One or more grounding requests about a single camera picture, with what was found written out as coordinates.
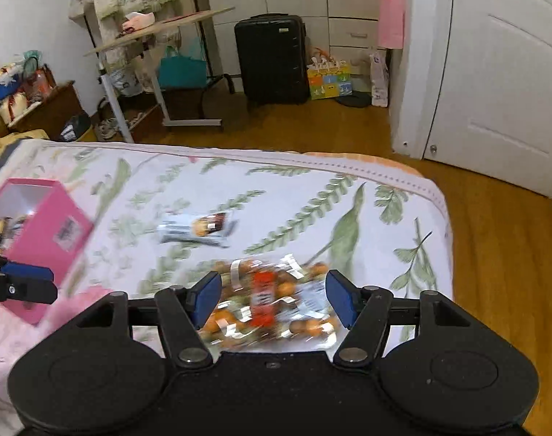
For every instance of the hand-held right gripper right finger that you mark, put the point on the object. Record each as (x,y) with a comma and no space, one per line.
(342,297)

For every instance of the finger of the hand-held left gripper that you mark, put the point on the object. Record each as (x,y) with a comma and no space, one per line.
(28,272)

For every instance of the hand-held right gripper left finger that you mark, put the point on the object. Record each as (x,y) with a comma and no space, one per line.
(205,297)

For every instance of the pink cardboard box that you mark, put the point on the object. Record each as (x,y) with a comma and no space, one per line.
(53,240)

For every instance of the clear bag of orange snacks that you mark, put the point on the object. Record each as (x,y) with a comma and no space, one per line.
(267,299)

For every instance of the silver snack packet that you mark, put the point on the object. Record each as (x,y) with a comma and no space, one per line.
(199,229)
(19,227)

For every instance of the yellow pillow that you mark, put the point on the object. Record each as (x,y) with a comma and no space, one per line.
(24,136)

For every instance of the black bag with label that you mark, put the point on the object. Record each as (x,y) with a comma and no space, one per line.
(75,128)

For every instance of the white sneakers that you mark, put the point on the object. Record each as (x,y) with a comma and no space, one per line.
(108,129)

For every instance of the cream bag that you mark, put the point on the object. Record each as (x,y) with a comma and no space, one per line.
(15,108)

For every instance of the wooden bedside cabinet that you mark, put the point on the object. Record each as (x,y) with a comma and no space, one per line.
(53,109)

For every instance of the red clear bag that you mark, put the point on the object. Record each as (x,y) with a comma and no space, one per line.
(39,84)

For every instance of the blue and white bag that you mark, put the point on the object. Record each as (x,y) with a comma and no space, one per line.
(3,84)

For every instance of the dark round floor mat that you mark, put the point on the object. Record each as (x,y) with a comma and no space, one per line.
(353,99)

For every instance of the grey white bag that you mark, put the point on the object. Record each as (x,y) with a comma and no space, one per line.
(124,81)

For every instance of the colourful gift bag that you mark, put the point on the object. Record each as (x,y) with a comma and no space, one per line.
(328,79)

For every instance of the white plastic bag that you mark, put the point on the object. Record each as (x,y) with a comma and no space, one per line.
(379,79)

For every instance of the teal tote bag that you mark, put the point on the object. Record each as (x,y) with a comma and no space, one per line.
(181,70)

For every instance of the black suitcase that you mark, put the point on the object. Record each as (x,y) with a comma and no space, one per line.
(271,59)

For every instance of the white door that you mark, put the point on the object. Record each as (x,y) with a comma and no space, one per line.
(507,77)

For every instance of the pink paper bag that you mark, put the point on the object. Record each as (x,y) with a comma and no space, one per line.
(391,20)

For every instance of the wooden table with white frame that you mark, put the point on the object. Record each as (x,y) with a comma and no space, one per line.
(162,25)

